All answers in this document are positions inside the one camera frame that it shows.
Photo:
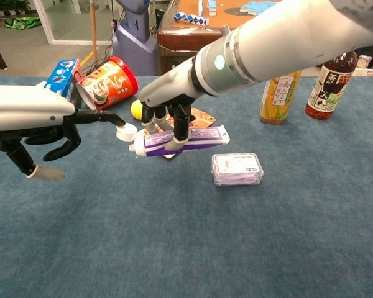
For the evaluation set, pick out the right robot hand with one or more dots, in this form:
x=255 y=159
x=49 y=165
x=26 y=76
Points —
x=171 y=87

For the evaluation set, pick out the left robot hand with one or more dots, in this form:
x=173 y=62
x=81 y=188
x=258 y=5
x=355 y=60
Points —
x=25 y=108

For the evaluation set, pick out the purple white toothpaste tube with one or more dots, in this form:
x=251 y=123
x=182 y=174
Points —
x=205 y=135

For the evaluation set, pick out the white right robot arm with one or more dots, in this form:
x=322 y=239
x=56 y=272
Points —
x=283 y=40

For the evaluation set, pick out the yellow ball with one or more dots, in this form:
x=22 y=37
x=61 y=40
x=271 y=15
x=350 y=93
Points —
x=136 y=110

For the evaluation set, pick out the orange spouted drink pouch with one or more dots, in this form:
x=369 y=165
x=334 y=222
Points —
x=205 y=118

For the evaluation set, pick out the brown mahjong table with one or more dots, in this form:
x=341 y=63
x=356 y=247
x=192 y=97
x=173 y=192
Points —
x=180 y=40

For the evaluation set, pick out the blue cookie box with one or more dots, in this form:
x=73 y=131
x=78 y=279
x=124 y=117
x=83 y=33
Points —
x=62 y=77

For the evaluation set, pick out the red orange noodle cup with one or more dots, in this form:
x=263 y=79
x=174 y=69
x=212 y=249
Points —
x=112 y=87

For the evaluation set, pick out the blue white snake puzzle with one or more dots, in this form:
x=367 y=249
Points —
x=192 y=19

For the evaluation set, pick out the white mahjong tile row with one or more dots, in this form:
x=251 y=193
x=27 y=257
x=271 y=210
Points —
x=200 y=7

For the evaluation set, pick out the green bag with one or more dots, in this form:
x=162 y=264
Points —
x=21 y=23

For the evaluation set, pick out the blue mahjong tile stack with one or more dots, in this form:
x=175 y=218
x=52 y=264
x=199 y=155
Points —
x=212 y=7

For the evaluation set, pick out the wooden pole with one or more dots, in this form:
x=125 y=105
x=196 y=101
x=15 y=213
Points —
x=93 y=28

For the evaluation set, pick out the clear plastic card box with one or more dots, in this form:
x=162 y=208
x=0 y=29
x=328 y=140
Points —
x=236 y=167

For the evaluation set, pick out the yellow capped tea bottle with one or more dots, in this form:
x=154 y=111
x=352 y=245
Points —
x=276 y=102

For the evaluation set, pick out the blue mahjong tile pile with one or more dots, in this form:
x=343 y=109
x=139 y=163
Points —
x=255 y=6

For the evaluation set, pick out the dark tea bottle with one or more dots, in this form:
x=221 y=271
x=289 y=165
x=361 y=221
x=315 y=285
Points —
x=326 y=93

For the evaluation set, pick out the small printed carton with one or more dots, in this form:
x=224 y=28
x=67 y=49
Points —
x=364 y=61

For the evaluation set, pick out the white basket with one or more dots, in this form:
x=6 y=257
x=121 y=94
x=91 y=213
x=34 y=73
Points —
x=371 y=72

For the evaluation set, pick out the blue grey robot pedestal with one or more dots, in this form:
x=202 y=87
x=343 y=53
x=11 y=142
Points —
x=133 y=46

